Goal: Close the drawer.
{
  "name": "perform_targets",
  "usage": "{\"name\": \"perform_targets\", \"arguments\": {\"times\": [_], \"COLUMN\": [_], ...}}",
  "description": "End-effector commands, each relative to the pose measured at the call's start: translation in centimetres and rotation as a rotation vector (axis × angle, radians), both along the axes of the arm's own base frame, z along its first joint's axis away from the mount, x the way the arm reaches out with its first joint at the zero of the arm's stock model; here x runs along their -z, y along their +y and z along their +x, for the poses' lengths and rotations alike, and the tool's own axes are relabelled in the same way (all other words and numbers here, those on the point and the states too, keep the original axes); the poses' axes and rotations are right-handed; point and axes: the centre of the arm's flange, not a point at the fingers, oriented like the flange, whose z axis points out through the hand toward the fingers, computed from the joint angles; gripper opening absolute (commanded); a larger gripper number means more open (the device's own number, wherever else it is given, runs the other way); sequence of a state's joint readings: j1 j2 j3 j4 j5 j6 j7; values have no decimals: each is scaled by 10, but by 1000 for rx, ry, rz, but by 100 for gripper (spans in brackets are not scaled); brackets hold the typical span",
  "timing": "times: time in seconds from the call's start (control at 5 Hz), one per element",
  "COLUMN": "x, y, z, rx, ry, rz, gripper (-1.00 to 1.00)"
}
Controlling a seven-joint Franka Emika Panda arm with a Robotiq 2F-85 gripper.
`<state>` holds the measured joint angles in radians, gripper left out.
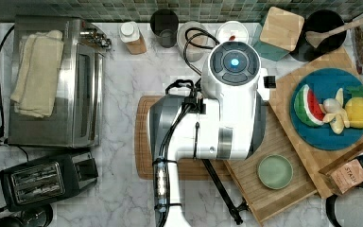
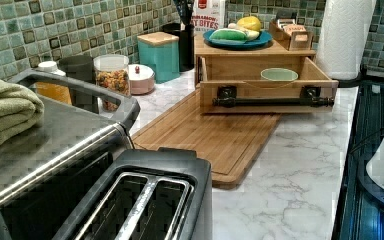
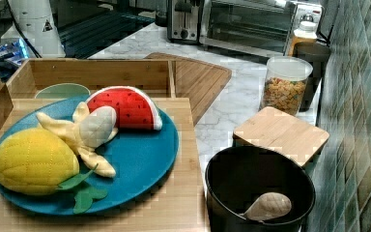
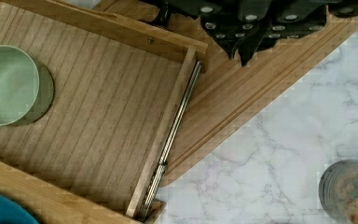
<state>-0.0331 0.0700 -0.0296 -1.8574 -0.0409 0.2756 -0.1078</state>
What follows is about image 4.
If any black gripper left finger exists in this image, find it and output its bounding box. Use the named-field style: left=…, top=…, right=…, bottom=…
left=200, top=14, right=260, bottom=60

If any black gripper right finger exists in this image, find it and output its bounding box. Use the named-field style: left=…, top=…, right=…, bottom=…
left=238, top=6, right=326, bottom=66

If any bamboo drawer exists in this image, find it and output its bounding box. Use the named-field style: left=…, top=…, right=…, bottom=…
left=0, top=0, right=208, bottom=218

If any bamboo drawer cabinet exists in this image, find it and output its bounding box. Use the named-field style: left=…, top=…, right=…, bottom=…
left=0, top=162, right=165, bottom=224

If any bamboo cutting board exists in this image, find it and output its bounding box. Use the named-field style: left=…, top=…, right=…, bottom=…
left=92, top=0, right=358, bottom=188

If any clear cereal container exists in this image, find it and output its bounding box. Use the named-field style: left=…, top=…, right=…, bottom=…
left=318, top=160, right=358, bottom=224

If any light green bowl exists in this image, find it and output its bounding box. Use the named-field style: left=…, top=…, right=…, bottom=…
left=0, top=45, right=54, bottom=126

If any blue plate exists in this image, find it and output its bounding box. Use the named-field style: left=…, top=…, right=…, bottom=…
left=0, top=195, right=40, bottom=224

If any metal drawer slide rail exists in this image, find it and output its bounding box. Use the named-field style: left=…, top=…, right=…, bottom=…
left=137, top=61, right=201, bottom=222

